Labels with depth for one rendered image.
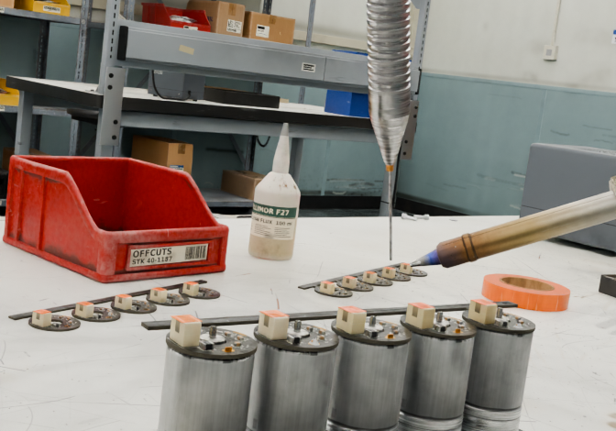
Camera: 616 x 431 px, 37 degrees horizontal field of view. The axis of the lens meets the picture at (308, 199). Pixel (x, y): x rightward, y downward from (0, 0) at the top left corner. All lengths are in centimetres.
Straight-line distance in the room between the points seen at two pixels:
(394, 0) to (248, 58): 286
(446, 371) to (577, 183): 66
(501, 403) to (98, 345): 20
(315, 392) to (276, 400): 1
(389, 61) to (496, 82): 597
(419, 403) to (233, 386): 7
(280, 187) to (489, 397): 38
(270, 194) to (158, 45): 225
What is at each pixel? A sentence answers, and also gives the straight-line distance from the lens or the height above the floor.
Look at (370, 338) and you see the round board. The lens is 28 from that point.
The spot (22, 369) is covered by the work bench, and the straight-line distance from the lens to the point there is 41.
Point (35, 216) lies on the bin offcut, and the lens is 62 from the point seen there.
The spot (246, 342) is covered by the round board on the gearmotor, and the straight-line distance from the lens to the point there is 26.
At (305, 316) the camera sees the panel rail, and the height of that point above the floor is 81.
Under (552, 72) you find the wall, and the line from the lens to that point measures 597.
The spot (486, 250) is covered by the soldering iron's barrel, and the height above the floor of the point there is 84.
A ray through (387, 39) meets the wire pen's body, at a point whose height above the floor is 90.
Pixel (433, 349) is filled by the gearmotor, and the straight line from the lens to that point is 30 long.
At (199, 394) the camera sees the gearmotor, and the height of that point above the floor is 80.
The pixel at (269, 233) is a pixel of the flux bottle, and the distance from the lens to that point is 67.
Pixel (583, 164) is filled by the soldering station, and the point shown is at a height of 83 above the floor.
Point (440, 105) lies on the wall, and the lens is 649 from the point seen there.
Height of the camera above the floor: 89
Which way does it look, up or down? 8 degrees down
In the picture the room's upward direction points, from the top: 7 degrees clockwise
